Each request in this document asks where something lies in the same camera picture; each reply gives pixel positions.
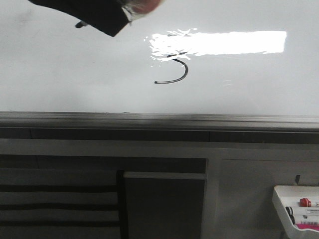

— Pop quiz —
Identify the pink whiteboard eraser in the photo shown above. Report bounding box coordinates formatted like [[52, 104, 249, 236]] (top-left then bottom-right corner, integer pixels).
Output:
[[296, 224, 319, 231]]

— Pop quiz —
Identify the dark cabinet door panel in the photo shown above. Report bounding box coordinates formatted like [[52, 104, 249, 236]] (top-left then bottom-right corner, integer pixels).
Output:
[[124, 172, 206, 239]]

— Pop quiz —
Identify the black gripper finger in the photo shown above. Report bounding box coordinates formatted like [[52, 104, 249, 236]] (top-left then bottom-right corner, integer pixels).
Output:
[[31, 0, 129, 37]]

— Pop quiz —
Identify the striped slatted shelf panel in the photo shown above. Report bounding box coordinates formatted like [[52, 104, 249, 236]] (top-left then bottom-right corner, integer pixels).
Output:
[[0, 169, 125, 239]]

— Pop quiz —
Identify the white whiteboard marker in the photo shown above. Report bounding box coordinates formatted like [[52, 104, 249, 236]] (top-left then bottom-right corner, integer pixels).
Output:
[[118, 0, 161, 23]]

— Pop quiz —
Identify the black capped marker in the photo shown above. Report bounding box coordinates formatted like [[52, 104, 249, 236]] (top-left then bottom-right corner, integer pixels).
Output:
[[285, 206, 319, 225]]

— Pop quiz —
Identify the white whiteboard with metal frame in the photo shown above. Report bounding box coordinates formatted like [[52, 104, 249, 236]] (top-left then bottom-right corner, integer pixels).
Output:
[[0, 0, 319, 143]]

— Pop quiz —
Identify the red capped marker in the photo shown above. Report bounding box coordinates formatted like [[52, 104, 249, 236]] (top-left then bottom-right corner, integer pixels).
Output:
[[299, 198, 319, 207]]

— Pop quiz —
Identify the white plastic marker tray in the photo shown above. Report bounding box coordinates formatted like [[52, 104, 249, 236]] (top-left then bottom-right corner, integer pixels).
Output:
[[272, 185, 319, 239]]

